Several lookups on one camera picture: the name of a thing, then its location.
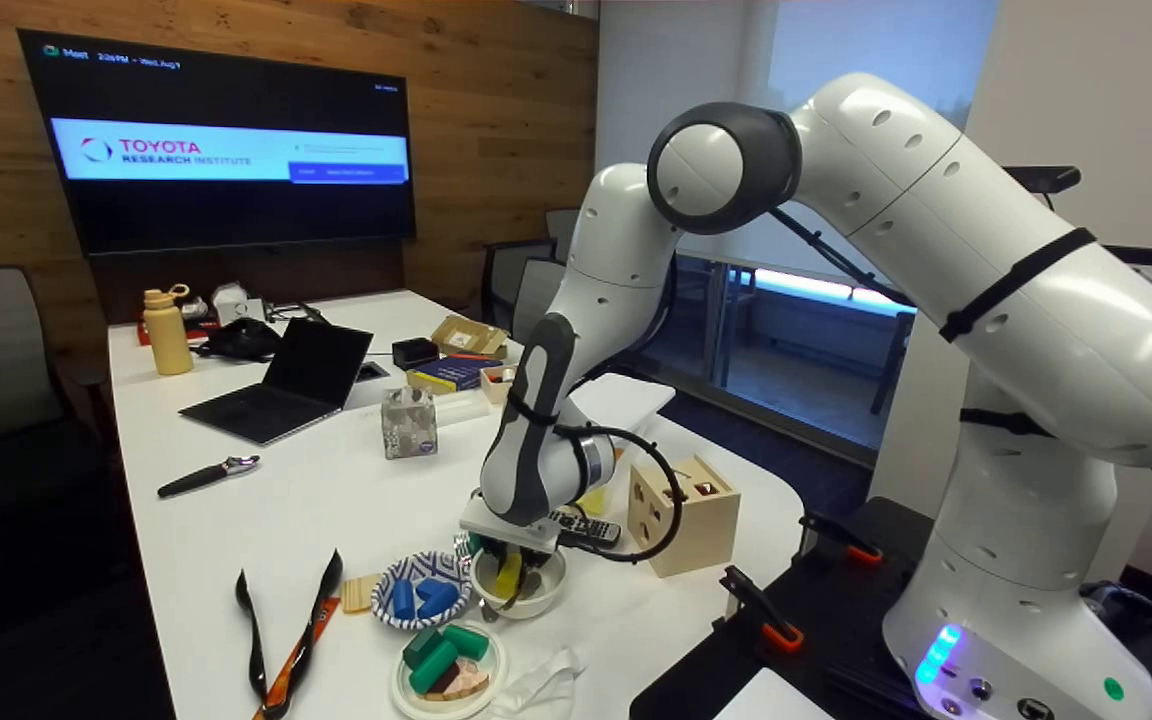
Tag small white plate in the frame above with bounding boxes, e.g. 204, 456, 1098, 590
386, 622, 514, 720

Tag tan cardboard box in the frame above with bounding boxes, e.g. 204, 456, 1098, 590
429, 314, 514, 363

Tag black marker pen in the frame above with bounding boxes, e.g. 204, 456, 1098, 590
152, 452, 265, 503

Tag yellow rectangular block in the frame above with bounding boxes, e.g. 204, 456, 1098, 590
492, 547, 528, 599

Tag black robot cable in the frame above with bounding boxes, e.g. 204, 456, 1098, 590
558, 425, 693, 569

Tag black orange pliers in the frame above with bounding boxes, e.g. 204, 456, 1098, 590
230, 547, 348, 720

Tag brown orange block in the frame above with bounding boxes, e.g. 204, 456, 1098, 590
442, 661, 498, 703

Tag black bag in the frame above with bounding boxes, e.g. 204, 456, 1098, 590
194, 317, 288, 363

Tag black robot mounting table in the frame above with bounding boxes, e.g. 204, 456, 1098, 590
628, 497, 1152, 720

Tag yellow water bottle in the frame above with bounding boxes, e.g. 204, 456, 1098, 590
136, 280, 202, 382

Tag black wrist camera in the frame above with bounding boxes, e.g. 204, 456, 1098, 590
558, 507, 628, 560

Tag large black tv screen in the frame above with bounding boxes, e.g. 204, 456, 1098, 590
15, 24, 421, 261

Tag green cylinder block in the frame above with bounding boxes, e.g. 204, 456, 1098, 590
446, 625, 498, 665

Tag small black box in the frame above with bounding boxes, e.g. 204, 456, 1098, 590
390, 332, 446, 376

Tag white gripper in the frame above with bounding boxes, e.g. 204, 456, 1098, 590
456, 487, 569, 605

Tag small tan wooden piece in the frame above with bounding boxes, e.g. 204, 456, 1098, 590
339, 571, 386, 622

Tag blue patterned bowl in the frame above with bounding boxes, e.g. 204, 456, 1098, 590
370, 545, 481, 636

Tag wooden shape sorter box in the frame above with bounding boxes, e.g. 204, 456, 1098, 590
622, 452, 747, 580

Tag black orange clamp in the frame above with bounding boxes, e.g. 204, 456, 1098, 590
796, 507, 893, 577
718, 560, 812, 661

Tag white bowl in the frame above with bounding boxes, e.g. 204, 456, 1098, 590
463, 535, 575, 625

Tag black laptop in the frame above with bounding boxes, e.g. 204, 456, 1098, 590
178, 317, 376, 447

